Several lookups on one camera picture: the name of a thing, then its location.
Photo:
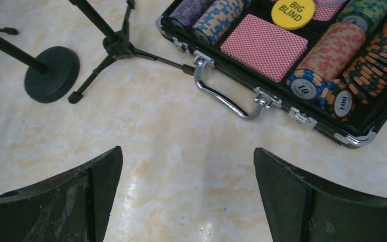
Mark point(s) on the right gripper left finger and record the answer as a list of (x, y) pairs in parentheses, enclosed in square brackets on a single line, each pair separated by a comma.
[(74, 205)]

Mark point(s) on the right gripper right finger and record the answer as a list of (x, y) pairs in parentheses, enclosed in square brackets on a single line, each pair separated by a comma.
[(302, 206)]

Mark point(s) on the black round-base mic stand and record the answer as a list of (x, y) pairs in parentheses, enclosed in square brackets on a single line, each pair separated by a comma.
[(50, 75)]

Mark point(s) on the black tripod clip stand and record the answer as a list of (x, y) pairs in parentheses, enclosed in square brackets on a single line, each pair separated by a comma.
[(116, 44)]

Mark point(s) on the tripod stand with shock mount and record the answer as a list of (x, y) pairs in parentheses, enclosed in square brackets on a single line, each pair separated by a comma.
[(9, 31)]

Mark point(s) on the black poker chip case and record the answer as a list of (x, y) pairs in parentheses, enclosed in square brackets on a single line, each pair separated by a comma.
[(322, 62)]

